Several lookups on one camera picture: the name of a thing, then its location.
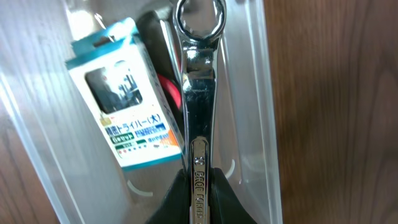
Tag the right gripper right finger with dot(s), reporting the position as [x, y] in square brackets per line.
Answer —
[225, 207]

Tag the small claw hammer black handle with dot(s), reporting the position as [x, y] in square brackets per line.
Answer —
[159, 36]

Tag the silver metal wrench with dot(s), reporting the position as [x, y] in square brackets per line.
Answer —
[199, 71]

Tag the blue white screwdriver set box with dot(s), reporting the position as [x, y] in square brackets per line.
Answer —
[117, 80]

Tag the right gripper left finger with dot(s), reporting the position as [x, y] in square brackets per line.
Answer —
[174, 208]

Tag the clear plastic container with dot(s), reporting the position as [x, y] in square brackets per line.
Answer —
[56, 166]

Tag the red handled pliers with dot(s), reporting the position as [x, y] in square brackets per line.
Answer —
[171, 88]

